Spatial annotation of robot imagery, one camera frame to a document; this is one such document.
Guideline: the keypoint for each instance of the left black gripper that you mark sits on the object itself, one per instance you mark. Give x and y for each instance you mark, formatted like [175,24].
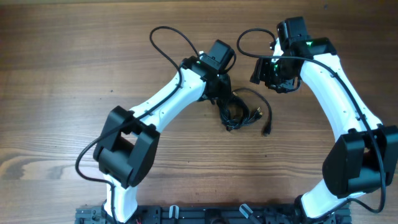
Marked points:
[226,88]

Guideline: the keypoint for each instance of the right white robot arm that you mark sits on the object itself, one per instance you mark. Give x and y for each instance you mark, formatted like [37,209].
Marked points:
[364,156]

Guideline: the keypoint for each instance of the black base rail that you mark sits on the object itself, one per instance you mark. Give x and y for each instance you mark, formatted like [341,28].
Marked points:
[281,213]

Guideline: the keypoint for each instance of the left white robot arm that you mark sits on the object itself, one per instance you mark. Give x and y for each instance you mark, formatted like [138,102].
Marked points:
[126,156]

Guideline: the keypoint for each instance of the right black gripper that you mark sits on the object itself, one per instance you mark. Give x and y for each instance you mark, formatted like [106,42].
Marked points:
[260,73]

